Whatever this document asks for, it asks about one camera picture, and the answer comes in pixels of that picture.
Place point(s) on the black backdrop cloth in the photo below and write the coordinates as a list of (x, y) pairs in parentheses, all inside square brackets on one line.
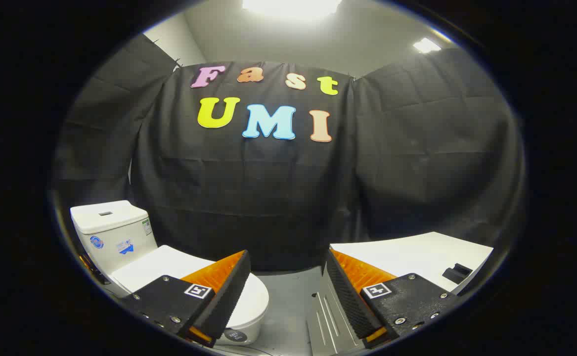
[(278, 198)]

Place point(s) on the white toilet lid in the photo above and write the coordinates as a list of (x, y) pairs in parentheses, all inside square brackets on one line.
[(164, 264)]

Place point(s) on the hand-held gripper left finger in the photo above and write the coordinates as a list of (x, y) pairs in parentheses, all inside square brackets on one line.
[(226, 296)]

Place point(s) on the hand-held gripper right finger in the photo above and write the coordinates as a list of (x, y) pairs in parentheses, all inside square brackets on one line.
[(350, 296)]

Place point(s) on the white drawer cabinet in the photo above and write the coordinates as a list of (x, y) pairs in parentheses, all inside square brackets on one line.
[(417, 254)]

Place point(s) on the white toilet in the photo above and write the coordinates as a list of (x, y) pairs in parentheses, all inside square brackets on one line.
[(112, 232)]

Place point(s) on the large ceiling light panel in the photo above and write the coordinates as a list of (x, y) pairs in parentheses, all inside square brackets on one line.
[(290, 7)]

